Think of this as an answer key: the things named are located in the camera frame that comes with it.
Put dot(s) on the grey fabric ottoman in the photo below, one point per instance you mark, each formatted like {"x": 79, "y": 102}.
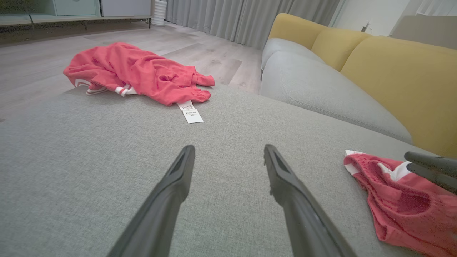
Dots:
{"x": 107, "y": 160}

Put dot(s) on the grey sofa seat cushion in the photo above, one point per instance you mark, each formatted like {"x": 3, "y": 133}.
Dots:
{"x": 321, "y": 92}
{"x": 285, "y": 46}

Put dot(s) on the grey pleated curtain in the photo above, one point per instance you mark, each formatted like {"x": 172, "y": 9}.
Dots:
{"x": 250, "y": 18}

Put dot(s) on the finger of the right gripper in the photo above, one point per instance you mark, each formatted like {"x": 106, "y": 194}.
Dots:
{"x": 432, "y": 160}
{"x": 432, "y": 176}

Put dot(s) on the large yellow sofa back cushion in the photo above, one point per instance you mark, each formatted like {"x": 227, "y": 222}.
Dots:
{"x": 410, "y": 89}

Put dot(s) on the white sheer curtain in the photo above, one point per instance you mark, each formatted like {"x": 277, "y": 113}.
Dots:
{"x": 439, "y": 7}

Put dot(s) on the low cabinet with pale drawers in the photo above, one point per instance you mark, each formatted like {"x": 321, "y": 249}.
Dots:
{"x": 71, "y": 9}

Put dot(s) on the red shorts with white stripe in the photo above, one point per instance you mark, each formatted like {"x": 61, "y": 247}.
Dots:
{"x": 400, "y": 214}

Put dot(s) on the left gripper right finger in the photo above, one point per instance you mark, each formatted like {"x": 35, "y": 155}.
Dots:
{"x": 303, "y": 214}

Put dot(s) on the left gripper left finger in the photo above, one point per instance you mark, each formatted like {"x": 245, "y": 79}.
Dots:
{"x": 157, "y": 214}

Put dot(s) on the red shirt with white sleeves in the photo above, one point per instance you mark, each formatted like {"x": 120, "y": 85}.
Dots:
{"x": 135, "y": 71}

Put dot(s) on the white ribbed cylindrical appliance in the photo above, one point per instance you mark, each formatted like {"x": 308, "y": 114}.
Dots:
{"x": 159, "y": 12}

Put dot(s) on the small dark wall fixture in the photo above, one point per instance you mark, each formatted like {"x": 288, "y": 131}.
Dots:
{"x": 366, "y": 28}

